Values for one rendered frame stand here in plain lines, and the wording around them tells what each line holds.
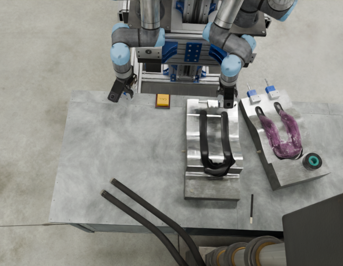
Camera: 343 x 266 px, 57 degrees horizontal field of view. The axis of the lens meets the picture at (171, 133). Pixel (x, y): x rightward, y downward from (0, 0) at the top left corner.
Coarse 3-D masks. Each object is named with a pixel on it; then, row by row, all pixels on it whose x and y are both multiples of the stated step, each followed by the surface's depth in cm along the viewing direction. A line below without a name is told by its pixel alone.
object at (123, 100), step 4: (136, 84) 158; (132, 88) 157; (124, 92) 155; (120, 96) 153; (124, 96) 153; (120, 100) 152; (124, 100) 152; (128, 100) 152; (124, 104) 154; (128, 104) 156
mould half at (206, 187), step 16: (192, 112) 159; (208, 112) 159; (192, 128) 156; (208, 128) 156; (192, 144) 150; (208, 144) 151; (192, 160) 144; (240, 160) 145; (192, 176) 149; (208, 176) 149; (224, 176) 150; (192, 192) 146; (208, 192) 146; (224, 192) 147
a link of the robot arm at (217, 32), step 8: (224, 0) 122; (232, 0) 119; (240, 0) 120; (224, 8) 122; (232, 8) 121; (216, 16) 126; (224, 16) 123; (232, 16) 124; (208, 24) 129; (216, 24) 126; (224, 24) 125; (208, 32) 129; (216, 32) 128; (224, 32) 128; (208, 40) 131; (216, 40) 129; (224, 40) 128
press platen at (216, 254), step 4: (220, 248) 121; (224, 248) 120; (216, 252) 119; (220, 252) 119; (212, 256) 120; (216, 256) 119; (212, 260) 119; (216, 260) 118; (212, 264) 120; (216, 264) 118
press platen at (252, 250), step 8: (256, 240) 74; (264, 240) 74; (272, 240) 74; (280, 240) 75; (248, 248) 75; (256, 248) 73; (248, 256) 73; (256, 256) 72; (248, 264) 73; (256, 264) 72
